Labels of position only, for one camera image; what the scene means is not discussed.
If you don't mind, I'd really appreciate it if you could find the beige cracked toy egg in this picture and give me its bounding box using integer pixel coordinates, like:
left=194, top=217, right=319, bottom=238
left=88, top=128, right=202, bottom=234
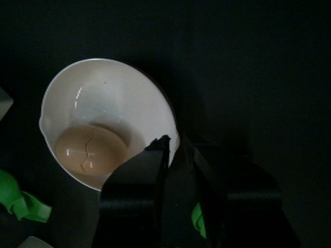
left=55, top=124, right=131, bottom=177

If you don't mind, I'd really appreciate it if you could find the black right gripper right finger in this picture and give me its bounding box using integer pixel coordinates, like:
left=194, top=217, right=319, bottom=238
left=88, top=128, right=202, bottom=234
left=159, top=135, right=303, bottom=248

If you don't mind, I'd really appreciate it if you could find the small white printed box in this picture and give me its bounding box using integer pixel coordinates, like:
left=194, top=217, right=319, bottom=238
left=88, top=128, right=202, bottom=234
left=0, top=86, right=16, bottom=122

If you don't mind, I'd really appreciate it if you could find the green toy lettuce leaf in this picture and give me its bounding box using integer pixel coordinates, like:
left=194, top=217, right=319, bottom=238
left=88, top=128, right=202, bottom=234
left=190, top=201, right=209, bottom=240
left=0, top=169, right=54, bottom=224

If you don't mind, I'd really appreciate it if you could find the white pan with gray handle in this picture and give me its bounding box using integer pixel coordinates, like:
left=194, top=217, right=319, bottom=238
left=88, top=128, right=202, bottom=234
left=38, top=57, right=182, bottom=192

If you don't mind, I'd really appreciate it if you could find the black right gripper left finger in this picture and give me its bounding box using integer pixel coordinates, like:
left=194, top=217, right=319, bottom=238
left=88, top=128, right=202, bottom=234
left=91, top=134, right=173, bottom=248

